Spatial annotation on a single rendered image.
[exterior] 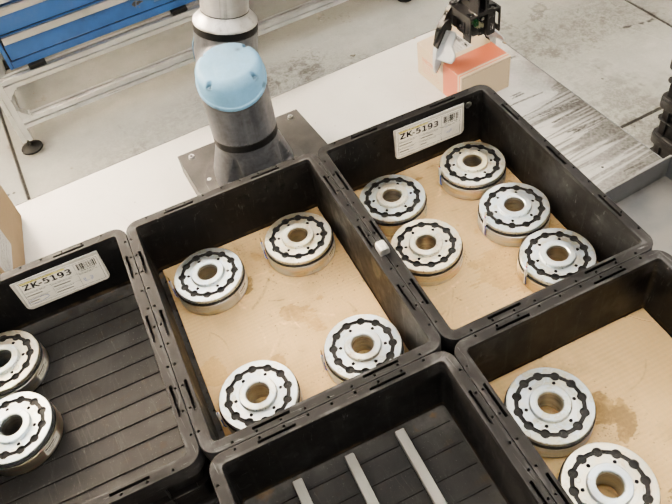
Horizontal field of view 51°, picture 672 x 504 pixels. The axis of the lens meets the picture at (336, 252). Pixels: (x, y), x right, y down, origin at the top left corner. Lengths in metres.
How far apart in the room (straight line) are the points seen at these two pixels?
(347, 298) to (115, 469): 0.38
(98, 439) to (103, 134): 2.01
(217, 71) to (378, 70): 0.51
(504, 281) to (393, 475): 0.32
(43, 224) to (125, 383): 0.56
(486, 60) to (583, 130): 0.24
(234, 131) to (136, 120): 1.68
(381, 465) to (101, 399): 0.39
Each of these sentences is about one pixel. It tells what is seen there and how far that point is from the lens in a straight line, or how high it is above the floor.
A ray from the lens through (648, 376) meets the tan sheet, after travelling 0.96.
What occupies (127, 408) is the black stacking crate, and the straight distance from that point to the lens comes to 1.00.
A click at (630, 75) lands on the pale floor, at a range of 2.82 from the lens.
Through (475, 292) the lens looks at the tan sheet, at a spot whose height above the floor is 0.83.
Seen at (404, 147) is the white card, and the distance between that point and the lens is 1.14.
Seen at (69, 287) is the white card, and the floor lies 0.87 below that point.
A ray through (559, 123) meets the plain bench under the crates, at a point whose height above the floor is 0.70.
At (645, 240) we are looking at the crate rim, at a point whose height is 0.93.
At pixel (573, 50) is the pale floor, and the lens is 2.92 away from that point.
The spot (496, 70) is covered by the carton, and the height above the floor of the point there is 0.76.
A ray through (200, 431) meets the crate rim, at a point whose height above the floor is 0.93.
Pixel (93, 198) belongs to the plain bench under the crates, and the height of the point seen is 0.70.
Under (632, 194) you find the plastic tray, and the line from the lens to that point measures 1.34.
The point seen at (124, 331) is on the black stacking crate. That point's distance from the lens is 1.07.
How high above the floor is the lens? 1.63
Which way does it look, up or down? 49 degrees down
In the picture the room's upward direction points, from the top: 11 degrees counter-clockwise
